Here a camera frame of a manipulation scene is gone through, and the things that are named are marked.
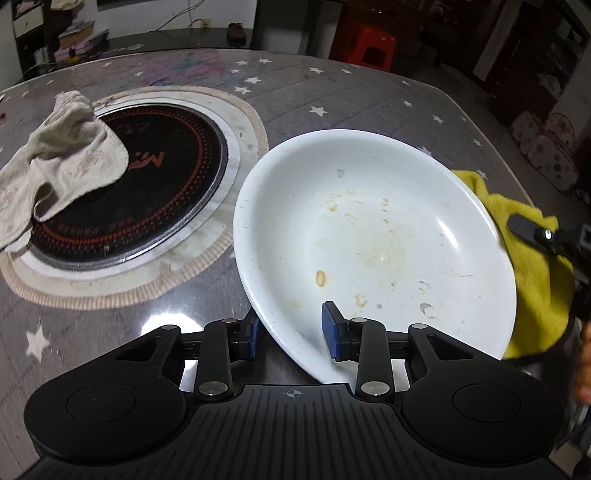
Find yellow microfiber cloth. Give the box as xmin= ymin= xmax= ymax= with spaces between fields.
xmin=455 ymin=170 xmax=575 ymax=360

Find white ceramic bowl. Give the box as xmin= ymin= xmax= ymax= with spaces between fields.
xmin=233 ymin=129 xmax=517 ymax=383

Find person's hand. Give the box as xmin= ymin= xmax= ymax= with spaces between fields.
xmin=571 ymin=322 xmax=591 ymax=406

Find polka dot storage boxes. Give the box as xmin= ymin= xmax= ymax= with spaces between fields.
xmin=510 ymin=111 xmax=578 ymax=192

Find black round induction cooktop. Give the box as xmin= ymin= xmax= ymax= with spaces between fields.
xmin=30 ymin=103 xmax=228 ymax=271

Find grey-white rag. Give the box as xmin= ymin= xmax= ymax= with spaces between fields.
xmin=1 ymin=91 xmax=128 ymax=248

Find red plastic stool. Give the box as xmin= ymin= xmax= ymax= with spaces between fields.
xmin=329 ymin=21 xmax=398 ymax=72

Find stack of boxes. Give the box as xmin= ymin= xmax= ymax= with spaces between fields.
xmin=54 ymin=21 xmax=109 ymax=62

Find black TV cabinet shelf unit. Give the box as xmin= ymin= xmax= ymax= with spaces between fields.
xmin=1 ymin=1 xmax=257 ymax=81

